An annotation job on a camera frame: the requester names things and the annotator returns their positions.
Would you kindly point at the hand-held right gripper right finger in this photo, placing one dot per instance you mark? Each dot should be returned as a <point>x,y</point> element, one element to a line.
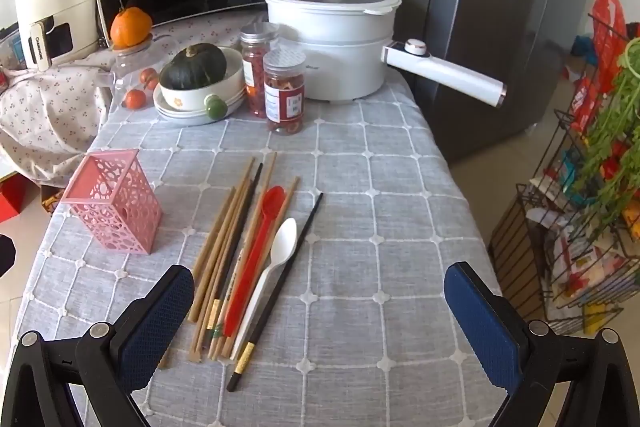
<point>480,332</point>

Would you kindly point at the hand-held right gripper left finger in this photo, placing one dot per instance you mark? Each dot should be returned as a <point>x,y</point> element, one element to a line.
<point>155,332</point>

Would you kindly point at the plastic wooden chopstick pair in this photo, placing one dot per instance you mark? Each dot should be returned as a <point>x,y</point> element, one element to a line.
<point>240,257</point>

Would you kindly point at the bundle of wooden chopsticks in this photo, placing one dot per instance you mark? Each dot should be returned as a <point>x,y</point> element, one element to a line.
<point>222,232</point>

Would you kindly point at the pink perforated utensil holder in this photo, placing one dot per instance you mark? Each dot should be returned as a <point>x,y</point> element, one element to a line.
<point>120,212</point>

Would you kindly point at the black chopstick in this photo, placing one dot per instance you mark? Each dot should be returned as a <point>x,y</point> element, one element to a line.
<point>280,287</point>
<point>252,192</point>

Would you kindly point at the white plastic spoon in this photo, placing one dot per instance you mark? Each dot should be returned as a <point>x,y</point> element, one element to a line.
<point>284,242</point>

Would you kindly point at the red plastic spoon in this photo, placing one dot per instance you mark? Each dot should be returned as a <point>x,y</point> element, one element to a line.
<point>272,204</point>

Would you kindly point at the brown slatted board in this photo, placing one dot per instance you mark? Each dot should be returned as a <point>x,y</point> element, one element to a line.
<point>512,237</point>

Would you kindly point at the grey checked tablecloth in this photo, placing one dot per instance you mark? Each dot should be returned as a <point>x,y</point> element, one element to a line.
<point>375,232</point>

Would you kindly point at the red box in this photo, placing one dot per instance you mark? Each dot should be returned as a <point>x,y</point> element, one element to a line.
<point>10,204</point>

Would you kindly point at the white plate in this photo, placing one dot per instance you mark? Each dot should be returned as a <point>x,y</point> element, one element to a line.
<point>185,121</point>
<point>172,109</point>

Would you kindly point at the small orange tomato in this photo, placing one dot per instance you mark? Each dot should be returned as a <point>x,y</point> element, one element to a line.
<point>148,78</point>
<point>135,99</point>

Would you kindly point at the white flower-print bowl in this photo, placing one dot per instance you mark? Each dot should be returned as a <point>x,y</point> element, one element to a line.
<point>200,99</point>

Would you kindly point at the green leafy vegetables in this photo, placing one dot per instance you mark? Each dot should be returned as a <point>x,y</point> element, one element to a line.
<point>612,132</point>

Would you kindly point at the dark green squash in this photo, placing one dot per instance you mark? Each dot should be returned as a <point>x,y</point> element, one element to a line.
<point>192,69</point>

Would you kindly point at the clear glass jar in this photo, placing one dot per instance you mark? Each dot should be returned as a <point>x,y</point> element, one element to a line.
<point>127,67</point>

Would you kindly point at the white lid dried fruit jar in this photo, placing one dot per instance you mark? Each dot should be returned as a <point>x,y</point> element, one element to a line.
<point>285,97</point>

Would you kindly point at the silver lid dried fruit jar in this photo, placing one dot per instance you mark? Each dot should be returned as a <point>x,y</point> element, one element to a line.
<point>255,77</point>

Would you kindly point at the grey refrigerator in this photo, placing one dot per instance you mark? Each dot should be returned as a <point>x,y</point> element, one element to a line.
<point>490,32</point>

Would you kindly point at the orange fruit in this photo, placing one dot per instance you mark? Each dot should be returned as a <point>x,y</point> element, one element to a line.
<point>130,27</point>

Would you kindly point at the white electric cooking pot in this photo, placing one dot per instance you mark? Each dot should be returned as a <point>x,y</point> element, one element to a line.
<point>330,57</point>

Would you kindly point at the red snack bag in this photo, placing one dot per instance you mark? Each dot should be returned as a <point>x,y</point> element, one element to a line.
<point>607,22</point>

